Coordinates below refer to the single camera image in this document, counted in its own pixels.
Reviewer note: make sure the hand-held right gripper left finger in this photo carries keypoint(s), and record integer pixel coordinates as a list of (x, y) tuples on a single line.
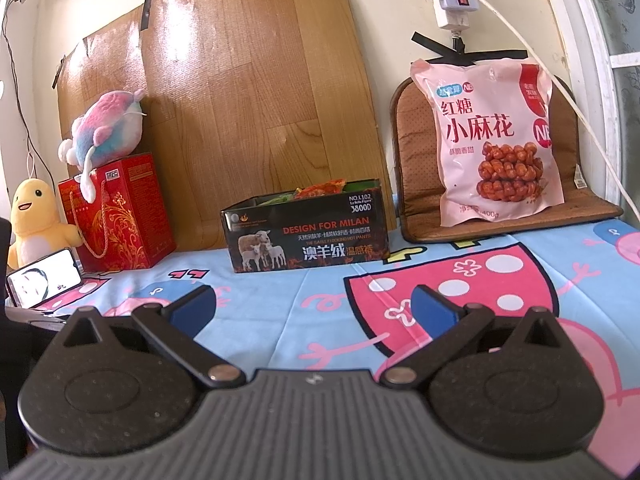
[(192, 310)]

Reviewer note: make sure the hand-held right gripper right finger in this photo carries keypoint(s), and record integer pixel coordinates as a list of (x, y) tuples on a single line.
[(430, 307)]

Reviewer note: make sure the black printed box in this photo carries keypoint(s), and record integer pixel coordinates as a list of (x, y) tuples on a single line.
[(310, 240)]

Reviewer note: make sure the bright green snack packet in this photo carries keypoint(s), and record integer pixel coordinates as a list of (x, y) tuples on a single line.
[(277, 199)]

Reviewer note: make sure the red-orange snack packet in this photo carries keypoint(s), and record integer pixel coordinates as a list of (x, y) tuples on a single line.
[(320, 187)]

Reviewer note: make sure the yellow duck plush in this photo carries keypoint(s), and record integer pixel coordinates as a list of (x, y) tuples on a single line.
[(35, 215)]

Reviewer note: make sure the smartphone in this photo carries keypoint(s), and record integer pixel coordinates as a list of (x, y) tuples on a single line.
[(40, 277)]

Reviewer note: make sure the cartoon pig printed blanket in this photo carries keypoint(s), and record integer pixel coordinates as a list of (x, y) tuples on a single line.
[(300, 310)]

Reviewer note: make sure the red gift bag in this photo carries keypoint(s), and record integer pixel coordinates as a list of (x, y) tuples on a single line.
[(135, 210)]

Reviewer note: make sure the brown seat cushion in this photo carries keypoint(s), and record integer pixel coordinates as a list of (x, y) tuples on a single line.
[(415, 185)]

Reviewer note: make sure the pastel plush toy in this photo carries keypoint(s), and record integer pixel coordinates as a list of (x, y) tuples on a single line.
[(110, 125)]

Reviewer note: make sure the large pink snack bag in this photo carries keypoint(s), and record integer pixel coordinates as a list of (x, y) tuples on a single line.
[(500, 125)]

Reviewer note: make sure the black tape strip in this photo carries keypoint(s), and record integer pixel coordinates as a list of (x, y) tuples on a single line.
[(148, 5), (470, 52)]

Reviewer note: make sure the wood-pattern wall sheet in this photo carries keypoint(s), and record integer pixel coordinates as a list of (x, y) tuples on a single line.
[(250, 85)]

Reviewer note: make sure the white window frame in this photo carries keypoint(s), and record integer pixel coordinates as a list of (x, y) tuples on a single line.
[(590, 60)]

